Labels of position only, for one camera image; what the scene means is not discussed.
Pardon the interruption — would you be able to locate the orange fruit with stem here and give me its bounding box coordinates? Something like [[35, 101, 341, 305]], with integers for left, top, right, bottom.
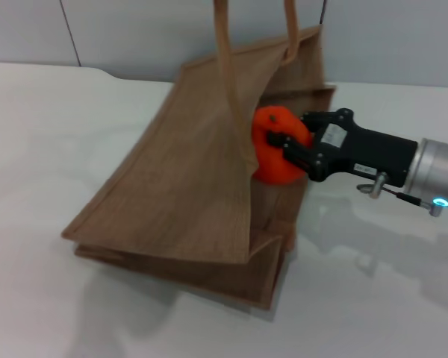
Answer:
[[250, 105, 314, 186]]

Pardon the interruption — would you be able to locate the brown jute handbag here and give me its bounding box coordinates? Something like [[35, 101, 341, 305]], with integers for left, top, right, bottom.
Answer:
[[61, 0, 337, 311]]

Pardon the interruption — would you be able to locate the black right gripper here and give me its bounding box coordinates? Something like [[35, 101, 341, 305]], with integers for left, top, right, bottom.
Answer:
[[266, 107, 420, 189]]

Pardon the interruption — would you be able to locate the right arm connector cable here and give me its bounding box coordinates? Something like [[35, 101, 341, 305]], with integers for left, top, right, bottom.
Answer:
[[356, 172, 448, 218]]

